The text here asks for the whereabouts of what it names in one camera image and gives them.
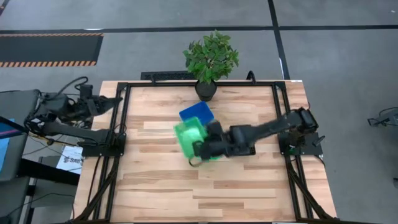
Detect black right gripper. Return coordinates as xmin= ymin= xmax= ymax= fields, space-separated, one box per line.
xmin=192 ymin=121 xmax=238 ymax=161

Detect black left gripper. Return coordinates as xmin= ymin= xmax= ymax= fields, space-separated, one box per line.
xmin=77 ymin=93 xmax=124 ymax=118

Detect blue plastic basket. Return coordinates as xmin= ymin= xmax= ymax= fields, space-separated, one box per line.
xmin=178 ymin=100 xmax=216 ymax=127

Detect black plant pot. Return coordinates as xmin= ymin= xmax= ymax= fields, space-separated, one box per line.
xmin=195 ymin=80 xmax=218 ymax=102

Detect black perforated strip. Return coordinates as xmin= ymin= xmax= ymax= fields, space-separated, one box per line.
xmin=140 ymin=70 xmax=197 ymax=82

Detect white printed paper sheet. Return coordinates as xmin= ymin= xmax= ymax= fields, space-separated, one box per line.
xmin=55 ymin=145 xmax=85 ymax=175

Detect black hazard-striped floor mat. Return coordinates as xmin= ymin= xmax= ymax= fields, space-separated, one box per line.
xmin=0 ymin=33 xmax=104 ymax=68

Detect green leafy plant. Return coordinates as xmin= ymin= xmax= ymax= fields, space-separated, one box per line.
xmin=182 ymin=29 xmax=240 ymax=85

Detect black floor beam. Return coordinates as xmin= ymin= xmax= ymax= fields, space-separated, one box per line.
xmin=17 ymin=157 xmax=81 ymax=187

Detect blue sheet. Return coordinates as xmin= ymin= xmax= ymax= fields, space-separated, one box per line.
xmin=0 ymin=117 xmax=16 ymax=174

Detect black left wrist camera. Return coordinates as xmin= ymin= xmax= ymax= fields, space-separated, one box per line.
xmin=79 ymin=83 xmax=94 ymax=99

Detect black metal table frame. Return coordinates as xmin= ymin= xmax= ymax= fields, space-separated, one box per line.
xmin=73 ymin=80 xmax=340 ymax=223

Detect grey floor device with cables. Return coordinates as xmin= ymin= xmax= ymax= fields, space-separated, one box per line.
xmin=367 ymin=106 xmax=398 ymax=127

